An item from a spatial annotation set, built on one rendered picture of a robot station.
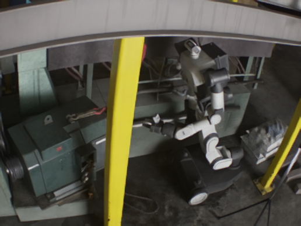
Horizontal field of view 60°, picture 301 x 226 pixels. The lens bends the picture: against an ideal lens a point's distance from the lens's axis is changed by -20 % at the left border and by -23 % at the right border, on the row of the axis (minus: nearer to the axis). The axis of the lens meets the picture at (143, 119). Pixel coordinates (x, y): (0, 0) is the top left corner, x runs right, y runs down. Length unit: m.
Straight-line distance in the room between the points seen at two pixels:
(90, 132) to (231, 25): 1.17
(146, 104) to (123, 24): 1.55
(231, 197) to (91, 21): 2.25
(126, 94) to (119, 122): 0.15
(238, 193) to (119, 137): 1.77
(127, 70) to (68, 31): 0.33
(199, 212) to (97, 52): 1.60
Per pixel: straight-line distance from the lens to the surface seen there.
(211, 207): 2.85
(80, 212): 2.58
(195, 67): 2.00
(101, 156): 2.26
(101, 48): 2.35
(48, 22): 1.20
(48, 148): 1.91
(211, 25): 1.49
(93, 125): 2.12
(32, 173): 1.98
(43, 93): 2.50
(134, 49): 1.30
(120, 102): 1.43
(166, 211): 2.73
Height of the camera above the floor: 2.20
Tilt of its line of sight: 38 degrees down
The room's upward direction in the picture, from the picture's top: 9 degrees clockwise
